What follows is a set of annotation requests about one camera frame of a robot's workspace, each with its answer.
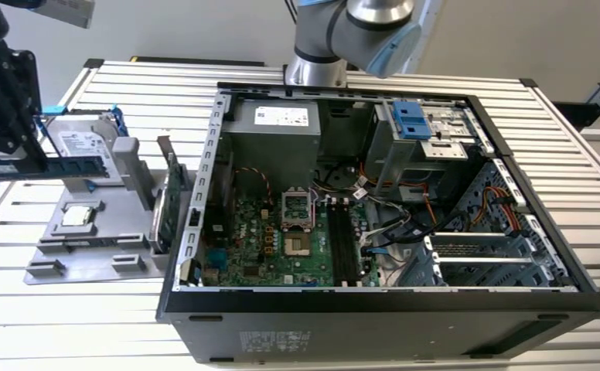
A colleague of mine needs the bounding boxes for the thin orange wire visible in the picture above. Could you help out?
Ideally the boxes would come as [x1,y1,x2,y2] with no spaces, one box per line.
[422,191,439,226]

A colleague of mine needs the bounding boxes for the red black twisted wire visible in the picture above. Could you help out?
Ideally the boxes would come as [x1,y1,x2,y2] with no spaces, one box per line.
[235,166,277,206]

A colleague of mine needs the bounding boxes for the green graphics card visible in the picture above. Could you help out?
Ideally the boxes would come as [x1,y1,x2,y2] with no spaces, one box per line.
[148,134,191,256]

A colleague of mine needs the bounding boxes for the green motherboard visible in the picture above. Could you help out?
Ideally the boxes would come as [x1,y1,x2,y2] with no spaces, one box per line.
[199,164,385,288]

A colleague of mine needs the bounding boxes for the black PC case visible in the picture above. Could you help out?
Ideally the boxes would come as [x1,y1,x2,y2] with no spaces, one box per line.
[155,80,600,365]

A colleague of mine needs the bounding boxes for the grey power supply unit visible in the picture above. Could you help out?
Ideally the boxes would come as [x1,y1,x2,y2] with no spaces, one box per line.
[220,98,325,194]

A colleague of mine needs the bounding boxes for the metal disk bay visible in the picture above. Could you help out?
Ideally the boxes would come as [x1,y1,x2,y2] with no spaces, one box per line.
[423,230,573,289]

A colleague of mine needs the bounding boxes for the metal socket cover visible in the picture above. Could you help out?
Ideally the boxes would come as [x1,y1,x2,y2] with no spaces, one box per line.
[281,186,317,230]

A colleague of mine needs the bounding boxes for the black wire bundle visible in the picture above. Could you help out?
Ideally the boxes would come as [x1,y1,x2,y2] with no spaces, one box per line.
[371,208,470,245]

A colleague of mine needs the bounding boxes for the blue RAM stick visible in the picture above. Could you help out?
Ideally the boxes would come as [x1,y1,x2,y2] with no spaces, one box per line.
[0,156,112,179]

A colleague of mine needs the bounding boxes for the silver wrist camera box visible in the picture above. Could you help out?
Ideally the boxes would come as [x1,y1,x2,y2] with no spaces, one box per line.
[26,0,96,30]

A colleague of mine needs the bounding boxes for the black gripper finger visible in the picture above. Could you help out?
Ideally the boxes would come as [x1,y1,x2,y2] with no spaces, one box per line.
[0,49,50,175]

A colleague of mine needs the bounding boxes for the silver CPU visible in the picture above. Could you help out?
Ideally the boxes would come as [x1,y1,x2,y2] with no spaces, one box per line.
[62,206,98,227]

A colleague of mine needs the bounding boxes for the hard disk in blue carrier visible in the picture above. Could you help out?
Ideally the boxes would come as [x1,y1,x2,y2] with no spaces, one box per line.
[35,103,132,191]

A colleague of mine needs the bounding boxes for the CPU socket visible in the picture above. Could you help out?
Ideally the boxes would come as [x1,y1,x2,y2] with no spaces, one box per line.
[282,228,317,259]

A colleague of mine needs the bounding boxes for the grey parts rack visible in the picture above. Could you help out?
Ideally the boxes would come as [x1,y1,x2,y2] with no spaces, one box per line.
[24,134,198,287]

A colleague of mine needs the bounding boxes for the orange red power wires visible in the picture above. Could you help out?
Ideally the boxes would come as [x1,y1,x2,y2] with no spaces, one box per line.
[478,186,522,237]

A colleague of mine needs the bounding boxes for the black RAM slot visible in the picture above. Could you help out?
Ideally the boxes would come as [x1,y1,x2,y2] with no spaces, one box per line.
[329,201,353,285]

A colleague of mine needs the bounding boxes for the blue drive latch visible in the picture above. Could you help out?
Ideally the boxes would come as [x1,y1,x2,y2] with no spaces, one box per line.
[390,100,435,141]

